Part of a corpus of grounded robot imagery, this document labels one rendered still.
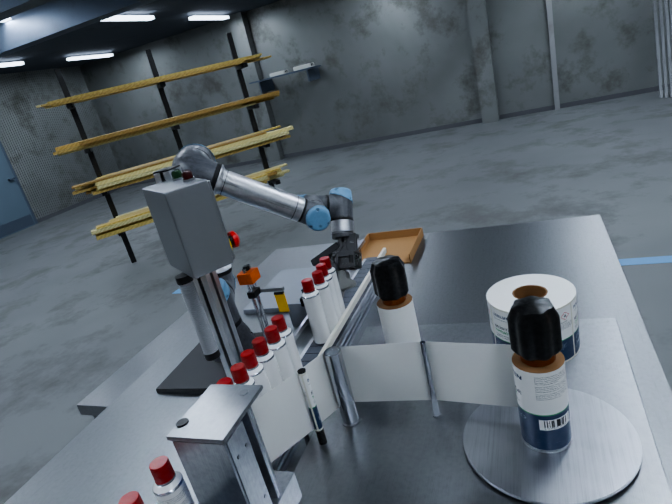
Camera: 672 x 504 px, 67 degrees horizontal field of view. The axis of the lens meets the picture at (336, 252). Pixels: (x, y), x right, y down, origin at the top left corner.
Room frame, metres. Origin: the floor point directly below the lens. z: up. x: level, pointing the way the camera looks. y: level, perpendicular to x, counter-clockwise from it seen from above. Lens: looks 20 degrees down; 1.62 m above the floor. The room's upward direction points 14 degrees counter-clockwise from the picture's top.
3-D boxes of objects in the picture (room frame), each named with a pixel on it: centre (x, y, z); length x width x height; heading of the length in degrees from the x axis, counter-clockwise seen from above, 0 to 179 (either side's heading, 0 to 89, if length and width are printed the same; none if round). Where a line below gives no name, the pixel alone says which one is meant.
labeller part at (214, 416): (0.73, 0.26, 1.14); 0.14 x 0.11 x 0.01; 156
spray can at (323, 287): (1.38, 0.07, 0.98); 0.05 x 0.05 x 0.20
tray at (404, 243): (2.06, -0.23, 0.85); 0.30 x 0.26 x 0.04; 156
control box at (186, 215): (1.09, 0.30, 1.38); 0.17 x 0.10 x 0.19; 31
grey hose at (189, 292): (1.04, 0.34, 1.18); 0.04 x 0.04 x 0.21
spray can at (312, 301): (1.34, 0.10, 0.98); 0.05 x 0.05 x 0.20
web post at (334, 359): (0.95, 0.06, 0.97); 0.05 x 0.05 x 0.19
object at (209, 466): (0.73, 0.26, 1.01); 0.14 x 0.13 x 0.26; 156
